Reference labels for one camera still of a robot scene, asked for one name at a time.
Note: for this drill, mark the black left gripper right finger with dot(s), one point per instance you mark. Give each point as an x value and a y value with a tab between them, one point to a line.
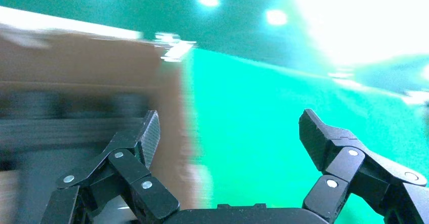
355	169

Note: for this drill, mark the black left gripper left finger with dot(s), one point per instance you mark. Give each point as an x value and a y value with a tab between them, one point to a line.
130	169

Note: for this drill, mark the large open cardboard carton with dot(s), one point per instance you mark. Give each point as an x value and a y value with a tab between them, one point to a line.
83	61

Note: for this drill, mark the dark foam padding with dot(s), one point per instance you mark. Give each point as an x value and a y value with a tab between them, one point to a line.
50	128

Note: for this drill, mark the green cloth mat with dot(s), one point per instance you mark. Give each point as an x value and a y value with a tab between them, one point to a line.
251	132

